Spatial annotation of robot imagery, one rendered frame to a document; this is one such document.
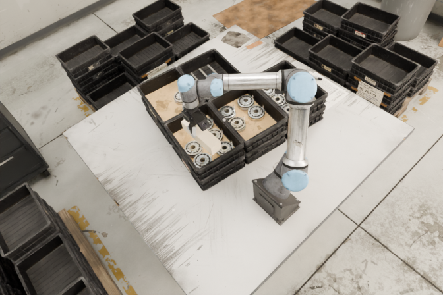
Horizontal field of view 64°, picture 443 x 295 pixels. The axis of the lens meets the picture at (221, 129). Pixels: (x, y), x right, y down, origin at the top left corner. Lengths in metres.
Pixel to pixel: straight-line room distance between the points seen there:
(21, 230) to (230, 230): 1.35
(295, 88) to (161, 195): 1.02
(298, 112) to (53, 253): 1.77
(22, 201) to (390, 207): 2.54
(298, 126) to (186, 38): 2.21
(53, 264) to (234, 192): 1.21
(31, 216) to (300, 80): 1.90
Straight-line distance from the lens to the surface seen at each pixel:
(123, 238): 2.85
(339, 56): 3.29
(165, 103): 2.34
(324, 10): 3.83
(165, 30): 3.61
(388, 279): 2.69
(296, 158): 1.61
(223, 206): 1.99
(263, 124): 2.13
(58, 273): 2.50
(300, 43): 3.58
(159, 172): 2.18
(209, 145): 1.71
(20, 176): 3.28
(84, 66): 3.33
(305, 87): 1.50
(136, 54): 3.35
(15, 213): 2.71
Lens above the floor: 2.48
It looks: 51 degrees down
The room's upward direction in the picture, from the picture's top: 9 degrees counter-clockwise
